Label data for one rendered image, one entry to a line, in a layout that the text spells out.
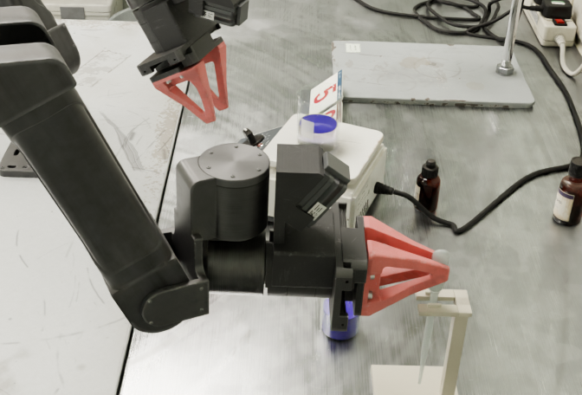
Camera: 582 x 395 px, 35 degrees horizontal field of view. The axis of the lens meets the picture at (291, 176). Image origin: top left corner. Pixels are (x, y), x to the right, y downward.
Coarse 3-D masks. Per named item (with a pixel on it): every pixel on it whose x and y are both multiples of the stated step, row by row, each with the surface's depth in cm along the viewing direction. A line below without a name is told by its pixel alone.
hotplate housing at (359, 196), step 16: (384, 160) 114; (272, 176) 108; (368, 176) 109; (384, 176) 116; (272, 192) 108; (352, 192) 105; (368, 192) 110; (384, 192) 112; (272, 208) 109; (352, 208) 105; (368, 208) 112; (352, 224) 107
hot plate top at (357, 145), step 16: (288, 128) 113; (352, 128) 113; (368, 128) 114; (272, 144) 110; (352, 144) 110; (368, 144) 110; (272, 160) 107; (352, 160) 107; (368, 160) 108; (352, 176) 104
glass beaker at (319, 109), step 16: (304, 96) 104; (320, 96) 109; (336, 96) 107; (304, 112) 105; (320, 112) 104; (336, 112) 105; (304, 128) 106; (320, 128) 105; (336, 128) 106; (304, 144) 107; (320, 144) 106; (336, 144) 108
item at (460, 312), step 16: (432, 304) 80; (464, 304) 81; (464, 320) 81; (464, 336) 82; (448, 352) 84; (384, 368) 90; (400, 368) 90; (416, 368) 90; (432, 368) 90; (448, 368) 85; (384, 384) 88; (400, 384) 88; (416, 384) 89; (432, 384) 89; (448, 384) 86
